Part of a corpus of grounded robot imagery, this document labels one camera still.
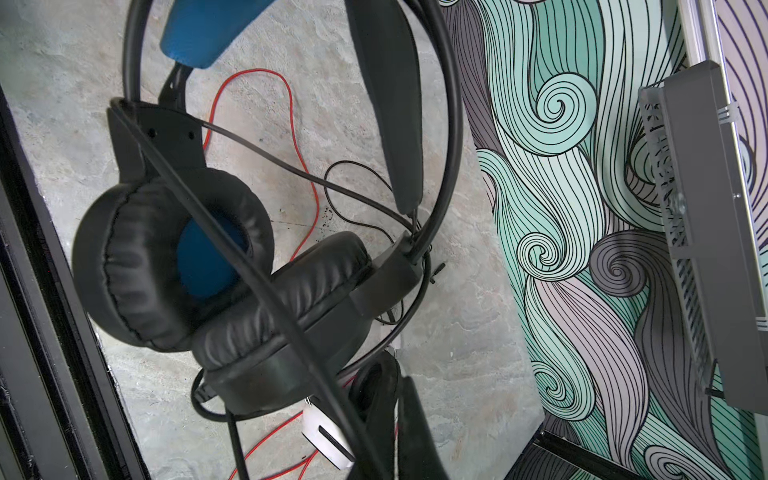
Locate black corner frame post right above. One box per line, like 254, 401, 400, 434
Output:
505, 430, 642, 480

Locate black wall shelf tray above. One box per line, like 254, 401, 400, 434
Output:
639, 60, 767, 415

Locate black blue gaming headset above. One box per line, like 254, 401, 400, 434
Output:
72, 1, 463, 479

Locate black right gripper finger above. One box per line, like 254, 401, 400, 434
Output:
397, 377, 448, 480

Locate red headphone cable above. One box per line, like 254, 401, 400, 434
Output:
200, 67, 400, 480

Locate white black headphones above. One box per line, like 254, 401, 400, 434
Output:
299, 350, 403, 472

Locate black front frame rail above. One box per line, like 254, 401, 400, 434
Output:
1, 100, 150, 479

